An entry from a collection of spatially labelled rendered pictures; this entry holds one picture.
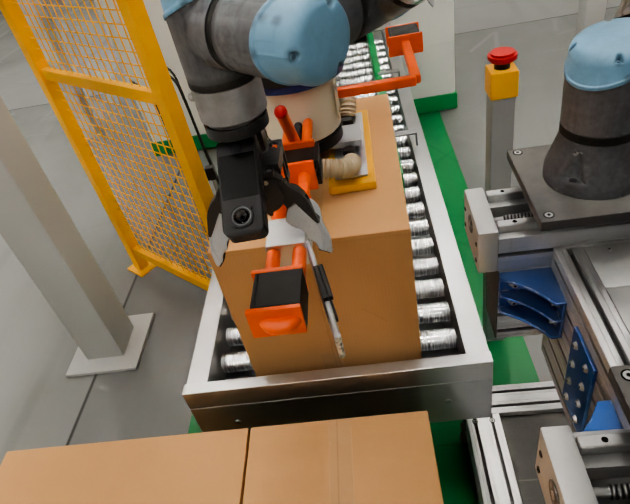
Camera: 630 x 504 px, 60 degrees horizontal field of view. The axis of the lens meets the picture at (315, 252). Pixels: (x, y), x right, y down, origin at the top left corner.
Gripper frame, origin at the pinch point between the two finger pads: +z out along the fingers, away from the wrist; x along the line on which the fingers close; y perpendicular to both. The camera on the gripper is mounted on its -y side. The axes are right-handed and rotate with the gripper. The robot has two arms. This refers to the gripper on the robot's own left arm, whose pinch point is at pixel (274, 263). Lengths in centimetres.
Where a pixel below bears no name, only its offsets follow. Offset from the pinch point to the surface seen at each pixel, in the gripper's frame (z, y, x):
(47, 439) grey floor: 115, 54, 115
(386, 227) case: 19.6, 29.8, -15.0
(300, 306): 4.3, -4.0, -2.8
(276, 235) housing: 4.9, 12.4, 1.8
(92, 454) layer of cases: 60, 12, 58
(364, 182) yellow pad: 17.7, 43.2, -11.7
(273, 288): 4.1, -0.3, 1.1
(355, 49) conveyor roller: 60, 235, -11
